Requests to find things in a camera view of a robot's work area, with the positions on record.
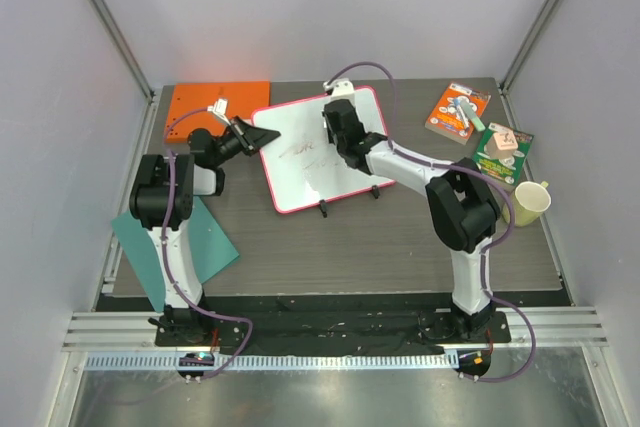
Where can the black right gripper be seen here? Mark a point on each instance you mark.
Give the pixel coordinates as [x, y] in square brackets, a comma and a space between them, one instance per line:
[357, 145]

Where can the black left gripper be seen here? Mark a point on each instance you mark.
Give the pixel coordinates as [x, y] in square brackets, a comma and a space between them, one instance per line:
[250, 138]

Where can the pink framed whiteboard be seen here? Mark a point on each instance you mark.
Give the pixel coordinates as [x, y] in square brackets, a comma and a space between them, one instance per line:
[302, 167]

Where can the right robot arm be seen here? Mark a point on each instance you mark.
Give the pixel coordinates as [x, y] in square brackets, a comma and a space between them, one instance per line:
[462, 207]

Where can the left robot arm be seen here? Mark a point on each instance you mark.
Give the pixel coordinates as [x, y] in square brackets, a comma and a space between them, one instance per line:
[162, 200]

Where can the whiteboard marker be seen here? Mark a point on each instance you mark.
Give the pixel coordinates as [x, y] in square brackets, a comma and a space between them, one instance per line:
[461, 114]

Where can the orange flat box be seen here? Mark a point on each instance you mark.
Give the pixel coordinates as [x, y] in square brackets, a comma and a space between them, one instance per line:
[243, 99]

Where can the orange book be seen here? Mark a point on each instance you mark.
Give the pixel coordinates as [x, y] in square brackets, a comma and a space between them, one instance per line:
[444, 120]

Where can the teal paper sheet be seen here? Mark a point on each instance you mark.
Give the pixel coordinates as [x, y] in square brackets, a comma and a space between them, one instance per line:
[211, 250]

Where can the wooden cube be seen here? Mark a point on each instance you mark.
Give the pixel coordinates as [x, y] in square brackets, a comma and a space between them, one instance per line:
[502, 145]

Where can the green book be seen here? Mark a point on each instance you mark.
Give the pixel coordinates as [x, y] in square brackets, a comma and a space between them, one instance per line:
[507, 171]

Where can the yellow green paper cup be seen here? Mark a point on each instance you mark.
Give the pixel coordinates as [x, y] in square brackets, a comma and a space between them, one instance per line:
[530, 200]

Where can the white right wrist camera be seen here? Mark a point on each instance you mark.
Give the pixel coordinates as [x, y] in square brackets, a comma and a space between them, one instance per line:
[340, 89]

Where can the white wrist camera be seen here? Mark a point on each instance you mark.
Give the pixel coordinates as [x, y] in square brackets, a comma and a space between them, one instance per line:
[340, 89]
[219, 111]

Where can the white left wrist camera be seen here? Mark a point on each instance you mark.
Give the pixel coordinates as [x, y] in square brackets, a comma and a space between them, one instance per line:
[219, 111]

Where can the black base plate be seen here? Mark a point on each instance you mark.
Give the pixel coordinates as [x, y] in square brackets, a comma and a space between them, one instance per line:
[340, 324]

